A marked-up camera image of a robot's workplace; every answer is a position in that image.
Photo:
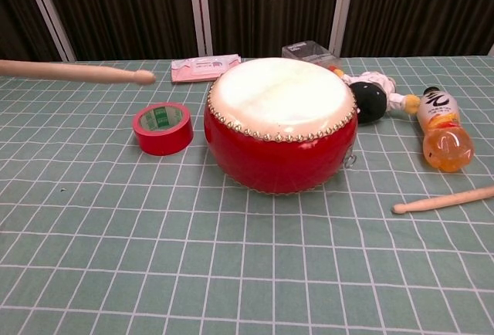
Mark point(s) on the orange drink bottle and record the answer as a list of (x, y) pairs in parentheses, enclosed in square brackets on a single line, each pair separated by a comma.
[(444, 134)]

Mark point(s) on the black-haired plush doll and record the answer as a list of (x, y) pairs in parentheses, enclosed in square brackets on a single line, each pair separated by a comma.
[(370, 99)]

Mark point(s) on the red and white drum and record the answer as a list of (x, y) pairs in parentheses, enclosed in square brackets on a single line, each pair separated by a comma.
[(278, 119)]

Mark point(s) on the clear plastic toy box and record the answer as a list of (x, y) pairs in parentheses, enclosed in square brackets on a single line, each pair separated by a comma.
[(308, 52)]

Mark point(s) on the red tape roll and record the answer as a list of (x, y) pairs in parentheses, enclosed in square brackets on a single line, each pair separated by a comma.
[(166, 138)]

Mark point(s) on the wooden drumstick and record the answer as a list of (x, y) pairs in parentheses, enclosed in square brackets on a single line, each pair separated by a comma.
[(77, 70), (444, 200)]

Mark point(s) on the green checked tablecloth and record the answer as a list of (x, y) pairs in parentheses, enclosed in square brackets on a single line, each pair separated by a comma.
[(154, 254)]

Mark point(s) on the pink wet wipes pack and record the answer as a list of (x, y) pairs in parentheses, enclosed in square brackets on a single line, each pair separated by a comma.
[(200, 68)]

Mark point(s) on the white partition frame post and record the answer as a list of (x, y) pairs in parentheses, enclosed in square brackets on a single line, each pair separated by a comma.
[(50, 14), (343, 7), (200, 11)]

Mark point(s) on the dark brown curtain panel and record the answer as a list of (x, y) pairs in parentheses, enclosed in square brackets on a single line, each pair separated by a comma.
[(424, 7), (123, 7), (15, 14), (270, 3)]

